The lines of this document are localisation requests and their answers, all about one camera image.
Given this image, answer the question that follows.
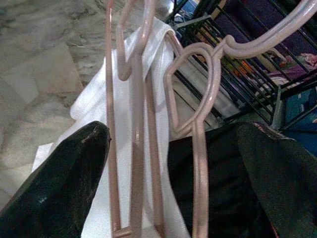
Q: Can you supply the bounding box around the pink plastic hanger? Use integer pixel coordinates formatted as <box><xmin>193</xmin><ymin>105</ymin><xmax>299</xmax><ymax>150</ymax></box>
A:
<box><xmin>104</xmin><ymin>0</ymin><xmax>184</xmax><ymax>238</ymax></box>
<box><xmin>164</xmin><ymin>0</ymin><xmax>317</xmax><ymax>238</ymax></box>

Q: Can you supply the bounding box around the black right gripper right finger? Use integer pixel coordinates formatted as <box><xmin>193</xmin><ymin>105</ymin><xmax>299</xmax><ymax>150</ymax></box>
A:
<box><xmin>236</xmin><ymin>122</ymin><xmax>317</xmax><ymax>238</ymax></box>

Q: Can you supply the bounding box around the blue box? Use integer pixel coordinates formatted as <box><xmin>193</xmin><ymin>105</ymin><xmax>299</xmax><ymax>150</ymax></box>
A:
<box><xmin>284</xmin><ymin>89</ymin><xmax>317</xmax><ymax>157</ymax></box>

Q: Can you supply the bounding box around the white t-shirt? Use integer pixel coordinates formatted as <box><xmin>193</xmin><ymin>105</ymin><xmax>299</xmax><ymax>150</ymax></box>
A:
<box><xmin>31</xmin><ymin>16</ymin><xmax>189</xmax><ymax>238</ymax></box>

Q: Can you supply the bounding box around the black garment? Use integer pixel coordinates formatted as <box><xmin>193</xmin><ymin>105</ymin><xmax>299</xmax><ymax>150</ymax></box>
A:
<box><xmin>168</xmin><ymin>122</ymin><xmax>280</xmax><ymax>238</ymax></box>

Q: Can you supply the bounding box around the black metal clothes rack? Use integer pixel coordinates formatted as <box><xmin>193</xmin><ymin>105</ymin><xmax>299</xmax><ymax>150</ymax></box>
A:
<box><xmin>165</xmin><ymin>0</ymin><xmax>317</xmax><ymax>131</ymax></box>

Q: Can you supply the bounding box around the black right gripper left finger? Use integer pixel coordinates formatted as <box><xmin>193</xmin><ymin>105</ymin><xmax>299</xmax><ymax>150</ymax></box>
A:
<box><xmin>0</xmin><ymin>121</ymin><xmax>111</xmax><ymax>238</ymax></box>

